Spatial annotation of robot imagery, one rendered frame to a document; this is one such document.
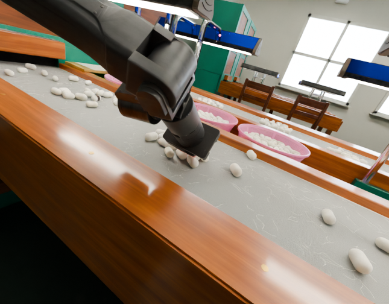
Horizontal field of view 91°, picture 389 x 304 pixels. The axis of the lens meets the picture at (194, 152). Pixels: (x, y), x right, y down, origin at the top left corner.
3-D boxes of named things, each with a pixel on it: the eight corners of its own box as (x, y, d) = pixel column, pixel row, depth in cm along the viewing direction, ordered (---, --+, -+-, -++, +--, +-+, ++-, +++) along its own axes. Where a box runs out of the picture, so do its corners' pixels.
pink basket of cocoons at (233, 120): (231, 152, 72) (240, 129, 68) (164, 132, 73) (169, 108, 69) (230, 131, 96) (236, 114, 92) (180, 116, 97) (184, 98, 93)
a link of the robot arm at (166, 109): (156, 93, 20) (189, 43, 23) (76, 76, 23) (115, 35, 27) (180, 149, 30) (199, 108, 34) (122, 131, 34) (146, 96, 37)
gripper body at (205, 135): (180, 116, 42) (169, 95, 35) (221, 134, 38) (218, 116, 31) (164, 140, 41) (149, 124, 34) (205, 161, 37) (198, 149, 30)
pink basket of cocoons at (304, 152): (295, 190, 59) (311, 164, 55) (219, 154, 68) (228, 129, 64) (298, 164, 81) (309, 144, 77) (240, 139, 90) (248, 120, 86)
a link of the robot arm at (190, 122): (183, 122, 26) (197, 88, 27) (140, 111, 28) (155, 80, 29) (193, 142, 32) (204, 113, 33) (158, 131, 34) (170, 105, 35)
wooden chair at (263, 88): (215, 140, 277) (237, 75, 238) (225, 134, 313) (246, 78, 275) (242, 153, 261) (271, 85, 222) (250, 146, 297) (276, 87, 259)
